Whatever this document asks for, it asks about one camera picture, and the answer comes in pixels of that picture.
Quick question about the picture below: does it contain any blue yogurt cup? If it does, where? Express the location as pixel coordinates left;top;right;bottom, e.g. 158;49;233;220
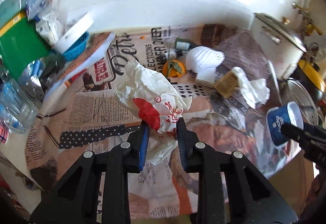
266;101;303;148

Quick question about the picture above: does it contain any white red plastic bag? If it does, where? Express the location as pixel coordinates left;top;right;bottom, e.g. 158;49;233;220
114;60;192;165

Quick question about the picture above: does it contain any brown cardboard piece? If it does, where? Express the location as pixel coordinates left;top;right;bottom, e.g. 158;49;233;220
213;71;238;99

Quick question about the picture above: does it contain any white tissue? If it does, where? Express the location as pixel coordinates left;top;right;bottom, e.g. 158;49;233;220
231;67;270;109

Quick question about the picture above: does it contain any white foam fruit net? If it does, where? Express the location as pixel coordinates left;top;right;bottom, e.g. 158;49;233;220
186;46;225;73

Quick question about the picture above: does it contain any metal steamer pot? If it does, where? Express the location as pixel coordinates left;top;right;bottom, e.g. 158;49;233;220
286;79;319;126

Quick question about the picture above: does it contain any yellow black appliance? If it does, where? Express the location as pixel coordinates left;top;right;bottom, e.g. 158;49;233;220
291;59;325;108

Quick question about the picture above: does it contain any newspaper print table mat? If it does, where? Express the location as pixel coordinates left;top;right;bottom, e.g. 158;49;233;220
24;23;302;221

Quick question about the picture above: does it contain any orange mandarin with leaf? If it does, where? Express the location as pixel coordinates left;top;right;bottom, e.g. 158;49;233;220
162;60;186;78

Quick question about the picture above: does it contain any black bottle white label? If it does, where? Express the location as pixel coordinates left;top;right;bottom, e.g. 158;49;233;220
162;49;183;60

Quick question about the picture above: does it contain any white rice cooker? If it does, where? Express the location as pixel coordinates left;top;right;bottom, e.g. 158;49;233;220
250;12;306;80

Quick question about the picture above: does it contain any green dropper bottle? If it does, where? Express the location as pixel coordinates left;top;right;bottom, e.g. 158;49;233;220
175;38;198;51

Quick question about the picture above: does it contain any blue plastic basket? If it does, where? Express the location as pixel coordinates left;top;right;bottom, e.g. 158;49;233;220
63;32;89;62

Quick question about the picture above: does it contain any white round lid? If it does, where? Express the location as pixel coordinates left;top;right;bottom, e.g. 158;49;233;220
52;12;94;54

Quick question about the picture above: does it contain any green box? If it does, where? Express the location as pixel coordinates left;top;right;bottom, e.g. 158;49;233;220
1;11;51;80

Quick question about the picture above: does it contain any clear plastic bag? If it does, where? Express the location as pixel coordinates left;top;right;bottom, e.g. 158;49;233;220
26;0;65;47

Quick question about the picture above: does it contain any teal tissue box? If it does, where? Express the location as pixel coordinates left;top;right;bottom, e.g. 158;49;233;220
0;0;27;28

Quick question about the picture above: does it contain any brass wall faucet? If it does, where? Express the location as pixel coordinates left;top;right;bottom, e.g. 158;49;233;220
292;2;323;37

